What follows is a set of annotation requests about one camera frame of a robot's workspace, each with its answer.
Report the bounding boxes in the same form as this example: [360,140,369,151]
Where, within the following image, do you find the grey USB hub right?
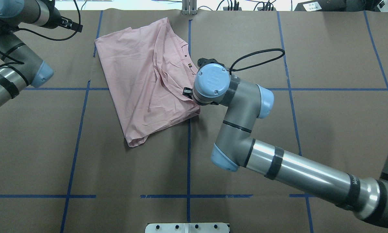
[253,1,275,11]

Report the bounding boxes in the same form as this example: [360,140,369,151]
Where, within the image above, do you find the white camera mast base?
[145,222,231,233]

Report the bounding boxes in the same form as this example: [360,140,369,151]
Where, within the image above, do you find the grey USB hub left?
[219,0,242,11]

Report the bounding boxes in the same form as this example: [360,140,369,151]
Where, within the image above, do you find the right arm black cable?
[228,48,285,72]

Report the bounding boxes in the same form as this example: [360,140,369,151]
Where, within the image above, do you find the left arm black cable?
[0,0,81,70]

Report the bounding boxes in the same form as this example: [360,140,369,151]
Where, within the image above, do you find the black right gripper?
[182,58,228,98]

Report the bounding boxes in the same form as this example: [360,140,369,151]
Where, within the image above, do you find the pink Snoopy t-shirt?
[95,17,200,147]

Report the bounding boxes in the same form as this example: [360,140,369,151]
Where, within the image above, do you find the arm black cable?
[228,48,285,72]
[0,0,81,70]

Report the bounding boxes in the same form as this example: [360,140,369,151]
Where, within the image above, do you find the black box with label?
[293,0,347,12]

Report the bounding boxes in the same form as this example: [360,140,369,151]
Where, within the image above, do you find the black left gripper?
[60,16,83,33]

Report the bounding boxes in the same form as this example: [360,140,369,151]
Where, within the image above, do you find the aluminium frame post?
[181,0,198,15]

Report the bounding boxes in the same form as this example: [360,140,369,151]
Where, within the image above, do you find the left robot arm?
[0,0,83,107]

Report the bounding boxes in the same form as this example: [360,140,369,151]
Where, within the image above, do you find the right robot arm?
[188,58,388,233]

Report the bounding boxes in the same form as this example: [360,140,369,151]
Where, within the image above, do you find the grey usb hub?
[253,1,275,11]
[219,0,242,11]

